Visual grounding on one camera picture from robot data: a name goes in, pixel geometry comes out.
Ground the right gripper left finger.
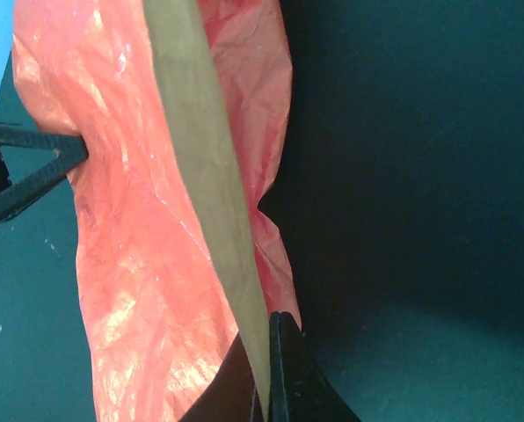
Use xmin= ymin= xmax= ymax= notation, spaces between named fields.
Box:
xmin=180 ymin=336 xmax=264 ymax=422

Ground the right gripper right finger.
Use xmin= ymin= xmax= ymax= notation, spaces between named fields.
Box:
xmin=270 ymin=312 xmax=360 ymax=422

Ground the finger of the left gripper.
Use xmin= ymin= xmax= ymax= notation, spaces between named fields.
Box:
xmin=0 ymin=125 xmax=89 ymax=224

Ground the orange wrapping paper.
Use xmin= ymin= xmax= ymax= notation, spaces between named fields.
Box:
xmin=12 ymin=1 xmax=299 ymax=421

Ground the cream ribbon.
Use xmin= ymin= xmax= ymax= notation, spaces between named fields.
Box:
xmin=143 ymin=1 xmax=271 ymax=420

